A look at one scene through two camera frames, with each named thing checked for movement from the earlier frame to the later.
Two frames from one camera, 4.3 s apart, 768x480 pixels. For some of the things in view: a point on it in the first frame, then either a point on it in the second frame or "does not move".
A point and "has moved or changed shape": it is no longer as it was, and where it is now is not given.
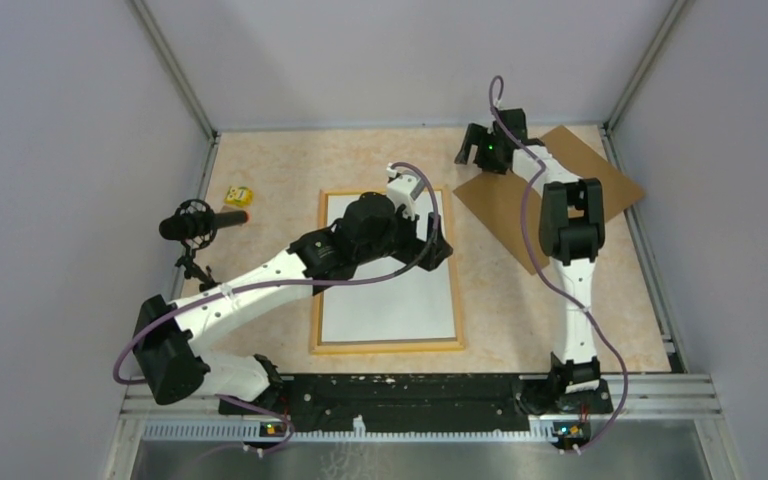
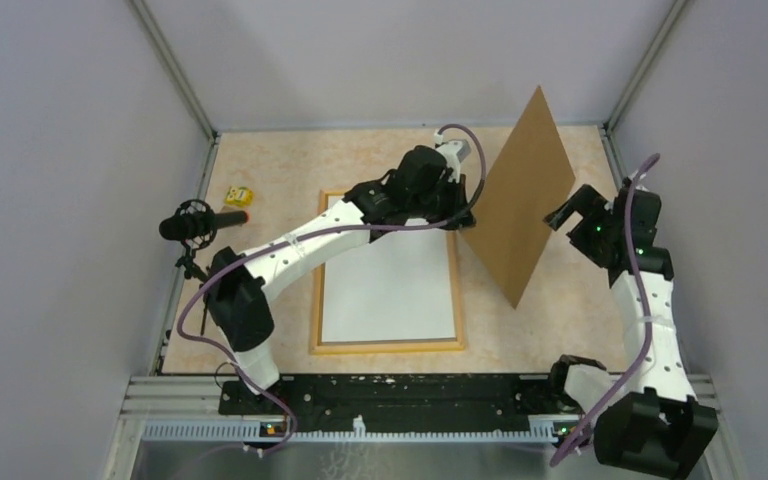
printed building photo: x=417 y=305 does not move
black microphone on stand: x=194 y=224 does not move
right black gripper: x=476 y=136 -> x=588 y=203
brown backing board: x=497 y=199 has moved or changed shape
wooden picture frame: x=384 y=346 does not move
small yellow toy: x=240 y=196 does not move
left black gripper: x=414 y=244 -> x=457 y=191
